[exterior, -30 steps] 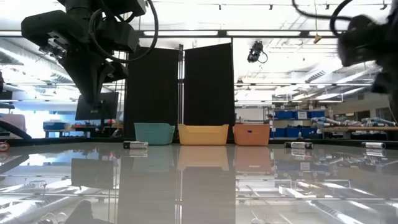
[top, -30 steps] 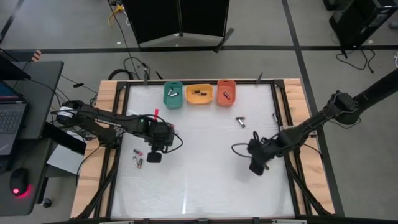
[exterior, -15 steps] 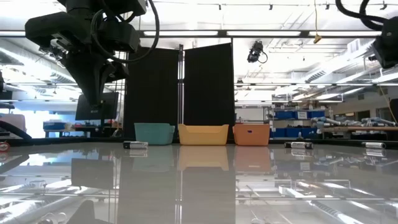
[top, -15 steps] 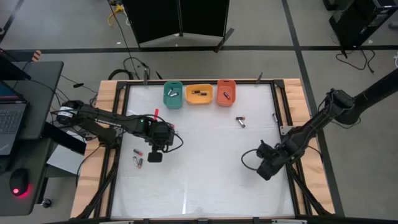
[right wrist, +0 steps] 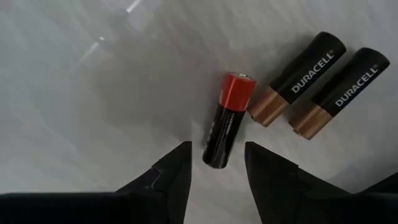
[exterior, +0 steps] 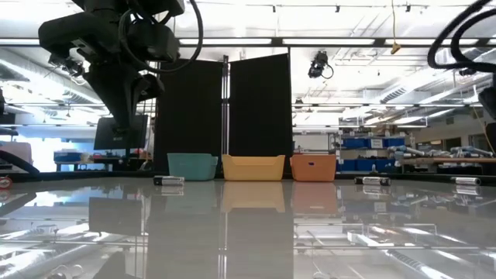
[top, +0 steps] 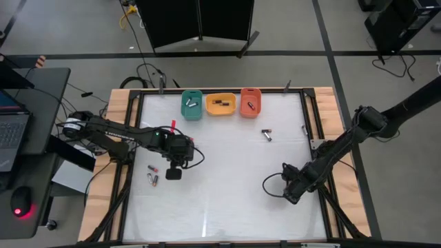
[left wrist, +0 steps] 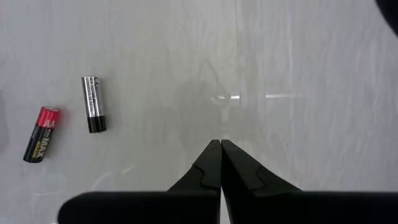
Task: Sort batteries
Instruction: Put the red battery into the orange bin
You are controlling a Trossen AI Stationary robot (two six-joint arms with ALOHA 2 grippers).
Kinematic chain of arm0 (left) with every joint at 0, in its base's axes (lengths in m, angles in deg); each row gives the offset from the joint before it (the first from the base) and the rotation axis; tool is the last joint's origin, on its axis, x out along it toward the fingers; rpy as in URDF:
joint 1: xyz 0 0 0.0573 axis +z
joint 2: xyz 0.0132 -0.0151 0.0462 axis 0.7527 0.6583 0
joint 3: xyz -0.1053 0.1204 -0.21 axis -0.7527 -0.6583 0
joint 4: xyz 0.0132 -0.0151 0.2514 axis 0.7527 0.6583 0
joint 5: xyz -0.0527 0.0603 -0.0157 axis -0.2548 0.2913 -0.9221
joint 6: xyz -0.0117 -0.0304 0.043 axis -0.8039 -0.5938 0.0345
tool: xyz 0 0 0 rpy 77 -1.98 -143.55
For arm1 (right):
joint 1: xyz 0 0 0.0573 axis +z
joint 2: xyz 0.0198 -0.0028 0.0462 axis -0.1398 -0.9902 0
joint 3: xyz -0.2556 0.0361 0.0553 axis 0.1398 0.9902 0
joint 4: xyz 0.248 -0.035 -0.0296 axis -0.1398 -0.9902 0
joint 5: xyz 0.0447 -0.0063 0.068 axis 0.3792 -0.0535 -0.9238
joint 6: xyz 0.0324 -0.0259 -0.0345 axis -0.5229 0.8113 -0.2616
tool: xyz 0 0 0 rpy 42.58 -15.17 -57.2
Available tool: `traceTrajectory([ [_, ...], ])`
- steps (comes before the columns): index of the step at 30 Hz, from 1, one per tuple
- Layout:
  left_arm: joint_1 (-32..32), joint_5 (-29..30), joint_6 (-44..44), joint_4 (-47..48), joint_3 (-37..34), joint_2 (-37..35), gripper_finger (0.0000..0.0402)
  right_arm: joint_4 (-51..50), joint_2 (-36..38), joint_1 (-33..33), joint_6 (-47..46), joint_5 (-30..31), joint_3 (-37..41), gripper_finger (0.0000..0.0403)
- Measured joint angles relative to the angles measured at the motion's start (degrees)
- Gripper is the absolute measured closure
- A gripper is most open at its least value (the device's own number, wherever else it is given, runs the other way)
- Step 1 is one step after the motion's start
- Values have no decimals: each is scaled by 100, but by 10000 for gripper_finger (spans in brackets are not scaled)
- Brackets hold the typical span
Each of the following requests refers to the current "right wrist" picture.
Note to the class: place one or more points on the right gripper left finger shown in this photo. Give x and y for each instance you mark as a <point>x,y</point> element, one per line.
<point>140,205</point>

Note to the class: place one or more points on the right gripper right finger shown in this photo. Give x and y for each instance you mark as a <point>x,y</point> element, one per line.
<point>295,199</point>

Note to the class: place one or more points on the red black battery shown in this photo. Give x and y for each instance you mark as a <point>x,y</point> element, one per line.
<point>224,133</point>

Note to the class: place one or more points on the copper black Duracell battery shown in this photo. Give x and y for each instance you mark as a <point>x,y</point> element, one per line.
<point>308,68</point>
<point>351,84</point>

